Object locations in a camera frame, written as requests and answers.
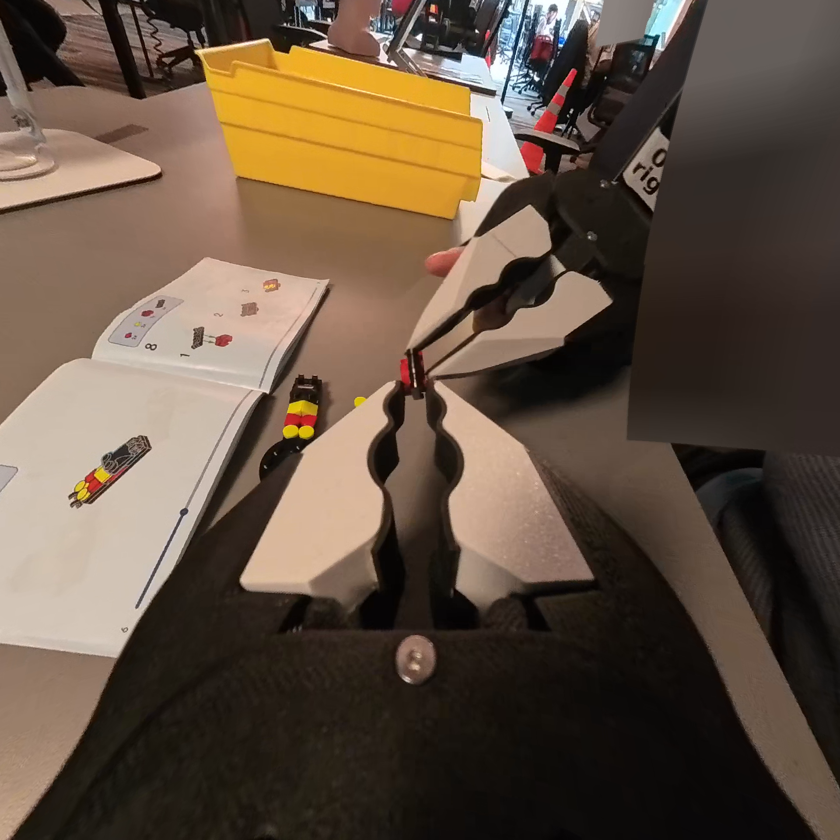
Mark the white instruction booklet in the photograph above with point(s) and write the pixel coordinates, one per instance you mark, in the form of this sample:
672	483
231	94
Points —
98	558

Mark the clear glass stand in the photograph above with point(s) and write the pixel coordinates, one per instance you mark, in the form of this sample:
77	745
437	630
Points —
19	131

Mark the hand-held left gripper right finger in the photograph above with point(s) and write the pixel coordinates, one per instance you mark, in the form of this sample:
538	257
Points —
518	518

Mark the black yellow red lego model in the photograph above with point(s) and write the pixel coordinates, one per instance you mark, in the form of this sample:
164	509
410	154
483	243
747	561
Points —
302	420

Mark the person's clothed body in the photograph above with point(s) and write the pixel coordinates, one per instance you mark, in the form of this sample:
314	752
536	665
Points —
787	525

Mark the pale pink object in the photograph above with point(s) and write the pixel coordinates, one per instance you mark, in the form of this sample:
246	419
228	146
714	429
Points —
354	29

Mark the person's right hand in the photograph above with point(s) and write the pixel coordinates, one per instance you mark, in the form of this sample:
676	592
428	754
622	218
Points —
441	262

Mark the yellow plastic bin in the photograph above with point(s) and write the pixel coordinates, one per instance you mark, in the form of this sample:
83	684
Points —
341	131

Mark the white flat base plate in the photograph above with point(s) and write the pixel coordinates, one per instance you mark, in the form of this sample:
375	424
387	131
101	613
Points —
79	164

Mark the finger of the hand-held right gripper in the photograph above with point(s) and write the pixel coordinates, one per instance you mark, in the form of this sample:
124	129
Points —
485	262
544	321

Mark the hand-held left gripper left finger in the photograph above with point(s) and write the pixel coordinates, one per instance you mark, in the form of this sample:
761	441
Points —
315	518

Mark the orange traffic cone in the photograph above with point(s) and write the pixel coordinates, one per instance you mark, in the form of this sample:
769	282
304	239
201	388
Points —
554	111

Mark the black lego plate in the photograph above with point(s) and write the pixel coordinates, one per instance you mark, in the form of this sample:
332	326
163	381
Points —
416	377

